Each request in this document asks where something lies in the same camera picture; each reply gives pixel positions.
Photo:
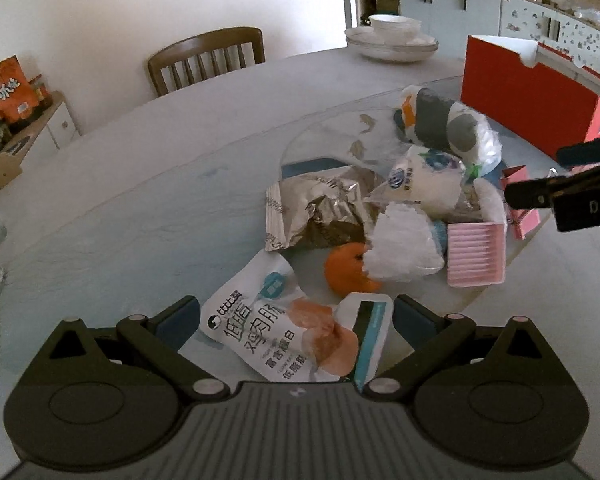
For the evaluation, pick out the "brown wooden chair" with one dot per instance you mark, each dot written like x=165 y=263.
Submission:
x=205 y=56

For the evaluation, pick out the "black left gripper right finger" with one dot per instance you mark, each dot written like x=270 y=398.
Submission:
x=433 y=339

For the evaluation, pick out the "tissue paper pack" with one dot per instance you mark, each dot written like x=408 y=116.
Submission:
x=425 y=118

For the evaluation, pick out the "white tissue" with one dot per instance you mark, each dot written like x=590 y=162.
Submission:
x=405 y=244

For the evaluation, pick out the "pink ribbed soap tray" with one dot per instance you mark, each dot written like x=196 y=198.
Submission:
x=476 y=254

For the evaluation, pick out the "silver foil wrapper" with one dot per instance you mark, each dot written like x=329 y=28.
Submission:
x=320 y=209

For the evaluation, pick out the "red cardboard box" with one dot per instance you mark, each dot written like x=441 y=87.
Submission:
x=532 y=90

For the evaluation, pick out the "orange snack bag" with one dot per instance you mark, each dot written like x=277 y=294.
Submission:
x=18 y=101

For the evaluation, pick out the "white side cabinet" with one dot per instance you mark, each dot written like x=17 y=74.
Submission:
x=35 y=145

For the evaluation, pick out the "orange fruit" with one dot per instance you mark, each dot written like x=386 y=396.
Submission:
x=344 y=270

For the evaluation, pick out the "white wall cabinets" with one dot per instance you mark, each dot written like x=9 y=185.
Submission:
x=451 y=22

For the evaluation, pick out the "white blue plastic bag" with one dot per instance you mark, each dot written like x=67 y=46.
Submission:
x=423 y=177

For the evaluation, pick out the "white bowl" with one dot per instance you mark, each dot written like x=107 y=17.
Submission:
x=395 y=28

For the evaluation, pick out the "stacked white plates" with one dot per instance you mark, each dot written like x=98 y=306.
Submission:
x=364 y=41

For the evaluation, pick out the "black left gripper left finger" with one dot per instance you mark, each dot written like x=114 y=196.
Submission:
x=154 y=342

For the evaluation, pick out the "white chicken breast packet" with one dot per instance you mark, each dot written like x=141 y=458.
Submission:
x=264 y=316

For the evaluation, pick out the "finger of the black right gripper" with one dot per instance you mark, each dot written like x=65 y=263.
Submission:
x=581 y=154
x=535 y=193

